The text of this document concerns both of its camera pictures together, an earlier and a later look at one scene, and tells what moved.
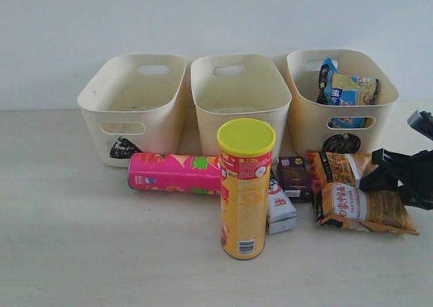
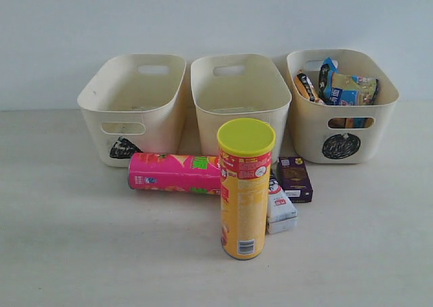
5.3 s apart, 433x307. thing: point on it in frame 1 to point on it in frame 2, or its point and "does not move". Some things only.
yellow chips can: (245, 147) does not move
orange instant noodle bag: (334, 180) to (307, 88)
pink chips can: (175, 172) does not move
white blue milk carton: (282, 216) does not move
